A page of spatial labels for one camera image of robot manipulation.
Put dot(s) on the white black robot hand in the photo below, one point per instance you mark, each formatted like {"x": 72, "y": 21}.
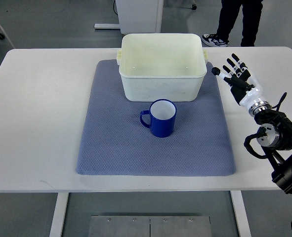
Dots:
{"x": 244, "y": 85}

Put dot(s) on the blue mug white inside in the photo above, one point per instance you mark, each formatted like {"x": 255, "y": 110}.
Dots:
{"x": 160, "y": 118}

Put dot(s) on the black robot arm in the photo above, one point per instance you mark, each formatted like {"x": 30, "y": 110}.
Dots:
{"x": 273, "y": 141}

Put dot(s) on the white plastic box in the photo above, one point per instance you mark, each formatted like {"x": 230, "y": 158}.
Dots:
{"x": 161, "y": 66}

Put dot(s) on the person in dark trousers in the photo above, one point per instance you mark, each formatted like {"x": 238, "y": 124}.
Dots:
{"x": 251, "y": 10}

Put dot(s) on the white cabinet on stand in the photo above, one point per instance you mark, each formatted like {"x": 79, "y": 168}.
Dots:
{"x": 136, "y": 16}

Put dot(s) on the blue quilted mat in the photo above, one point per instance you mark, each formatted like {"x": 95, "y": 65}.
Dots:
{"x": 114, "y": 141}

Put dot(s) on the metal floor plate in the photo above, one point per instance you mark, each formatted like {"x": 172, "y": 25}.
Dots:
{"x": 149, "y": 226}

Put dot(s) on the white table frame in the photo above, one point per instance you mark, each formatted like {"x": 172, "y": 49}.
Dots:
{"x": 236, "y": 197}

